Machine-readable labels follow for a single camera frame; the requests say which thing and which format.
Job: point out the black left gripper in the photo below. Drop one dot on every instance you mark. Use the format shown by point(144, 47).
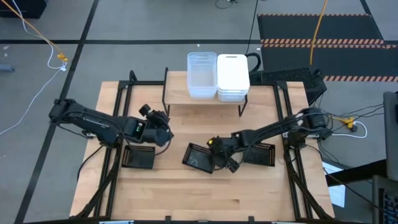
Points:
point(158, 135)

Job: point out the dark device with blue keys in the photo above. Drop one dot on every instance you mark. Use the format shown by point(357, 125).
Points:
point(388, 205)

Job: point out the yellow tape tag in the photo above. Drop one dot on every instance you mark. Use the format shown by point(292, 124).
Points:
point(211, 142)

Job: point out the black box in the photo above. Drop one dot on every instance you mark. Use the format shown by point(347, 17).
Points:
point(21, 7)

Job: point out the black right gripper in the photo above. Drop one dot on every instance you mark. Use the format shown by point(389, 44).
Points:
point(222, 146)

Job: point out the black mat with hazard stripes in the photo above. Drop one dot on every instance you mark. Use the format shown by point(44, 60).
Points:
point(342, 28)

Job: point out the small grey floor object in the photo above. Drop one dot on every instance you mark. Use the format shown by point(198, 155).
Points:
point(6, 68)

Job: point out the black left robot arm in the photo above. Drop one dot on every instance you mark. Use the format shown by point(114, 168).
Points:
point(93, 123)

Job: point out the black perforated plastic basket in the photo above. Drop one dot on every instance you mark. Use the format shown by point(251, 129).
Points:
point(259, 155)
point(197, 158)
point(138, 158)

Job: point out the white paper sheet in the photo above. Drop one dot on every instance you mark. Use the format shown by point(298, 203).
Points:
point(337, 193)

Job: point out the black metal table frame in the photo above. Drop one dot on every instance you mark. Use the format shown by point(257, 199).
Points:
point(277, 102)

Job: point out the grey monitor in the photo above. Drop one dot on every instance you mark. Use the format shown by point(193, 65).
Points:
point(391, 137)

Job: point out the black slanted bar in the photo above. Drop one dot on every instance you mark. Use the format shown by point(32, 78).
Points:
point(357, 172)

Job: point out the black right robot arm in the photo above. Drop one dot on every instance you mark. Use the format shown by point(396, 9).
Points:
point(267, 129)

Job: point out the wooden shelf with black legs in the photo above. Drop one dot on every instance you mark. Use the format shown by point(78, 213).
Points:
point(175, 90)

